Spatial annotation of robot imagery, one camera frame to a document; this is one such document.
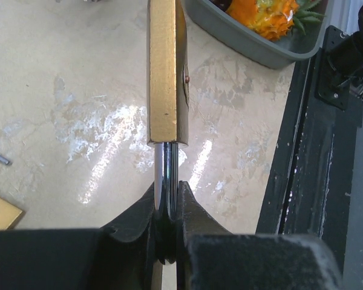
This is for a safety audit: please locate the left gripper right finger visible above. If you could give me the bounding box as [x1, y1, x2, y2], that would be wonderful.
[176, 181, 344, 289]

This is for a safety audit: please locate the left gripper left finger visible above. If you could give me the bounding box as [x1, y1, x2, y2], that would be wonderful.
[0, 186, 157, 289]

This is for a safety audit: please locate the large brass padlock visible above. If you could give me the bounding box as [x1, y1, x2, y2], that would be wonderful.
[146, 0, 189, 265]

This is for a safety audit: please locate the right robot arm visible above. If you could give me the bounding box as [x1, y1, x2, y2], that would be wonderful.
[328, 6, 363, 89]

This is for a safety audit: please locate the black mounting base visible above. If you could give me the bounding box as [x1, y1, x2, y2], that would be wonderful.
[257, 26, 363, 268]

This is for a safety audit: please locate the grey fruit tray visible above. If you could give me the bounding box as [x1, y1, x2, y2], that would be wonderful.
[185, 1, 333, 69]

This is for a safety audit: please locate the orange horned melon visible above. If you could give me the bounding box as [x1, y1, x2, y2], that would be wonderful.
[225, 0, 325, 41]

